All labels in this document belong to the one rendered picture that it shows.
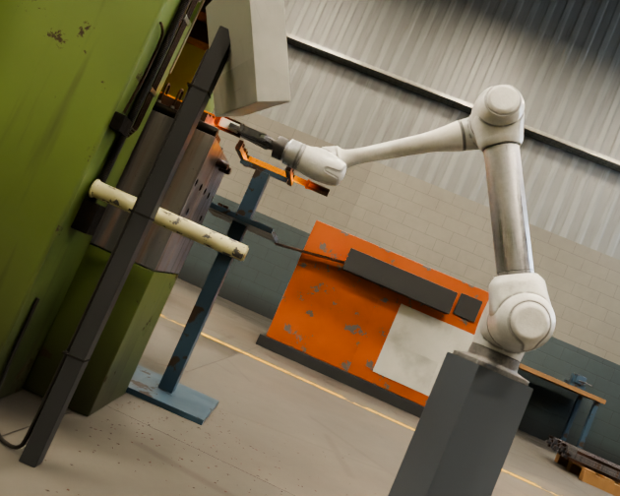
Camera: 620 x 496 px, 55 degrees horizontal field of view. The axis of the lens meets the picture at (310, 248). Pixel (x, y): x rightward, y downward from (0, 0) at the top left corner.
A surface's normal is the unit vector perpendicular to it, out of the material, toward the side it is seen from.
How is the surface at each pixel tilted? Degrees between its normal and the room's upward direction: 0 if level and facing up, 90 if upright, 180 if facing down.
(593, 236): 90
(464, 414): 90
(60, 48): 90
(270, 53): 90
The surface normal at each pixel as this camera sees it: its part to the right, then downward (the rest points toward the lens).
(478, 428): 0.25, 0.03
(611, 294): -0.07, -0.11
